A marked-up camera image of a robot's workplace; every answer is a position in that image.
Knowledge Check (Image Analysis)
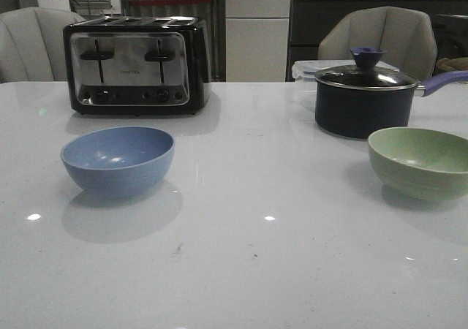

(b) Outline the blue bowl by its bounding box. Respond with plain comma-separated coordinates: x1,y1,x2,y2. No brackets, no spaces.
61,126,175,198

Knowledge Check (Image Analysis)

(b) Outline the green bowl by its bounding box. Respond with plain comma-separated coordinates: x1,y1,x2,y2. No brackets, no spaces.
368,127,467,201

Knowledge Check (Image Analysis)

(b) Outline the clear plastic storage container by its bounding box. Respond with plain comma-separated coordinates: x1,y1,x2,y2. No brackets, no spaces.
292,58,399,83

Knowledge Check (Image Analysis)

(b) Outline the dark blue saucepan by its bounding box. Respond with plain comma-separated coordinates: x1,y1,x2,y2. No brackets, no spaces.
315,71,467,139

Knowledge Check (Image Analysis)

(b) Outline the white refrigerator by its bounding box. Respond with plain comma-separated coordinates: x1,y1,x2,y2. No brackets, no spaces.
225,0,290,83

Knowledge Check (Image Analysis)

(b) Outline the black chrome four-slot toaster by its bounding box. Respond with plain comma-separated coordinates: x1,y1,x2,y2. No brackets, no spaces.
63,16,211,115

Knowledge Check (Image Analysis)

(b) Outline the glass pot lid blue knob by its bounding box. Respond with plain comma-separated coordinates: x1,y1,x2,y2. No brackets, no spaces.
314,47,418,90

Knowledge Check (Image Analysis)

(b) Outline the dark kitchen counter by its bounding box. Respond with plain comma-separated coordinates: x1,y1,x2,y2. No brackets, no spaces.
286,0,467,81

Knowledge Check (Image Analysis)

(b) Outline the metal cart background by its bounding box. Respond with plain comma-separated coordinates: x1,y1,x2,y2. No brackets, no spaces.
69,0,113,18

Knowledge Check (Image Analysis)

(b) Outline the beige armchair right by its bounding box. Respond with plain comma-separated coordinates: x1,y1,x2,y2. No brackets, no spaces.
317,6,437,80

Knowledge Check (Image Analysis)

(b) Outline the beige armchair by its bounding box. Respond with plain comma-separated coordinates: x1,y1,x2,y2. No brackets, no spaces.
317,6,437,80
1,7,84,83

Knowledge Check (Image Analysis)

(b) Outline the beige armchair left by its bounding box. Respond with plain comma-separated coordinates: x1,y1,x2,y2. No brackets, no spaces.
1,7,84,83

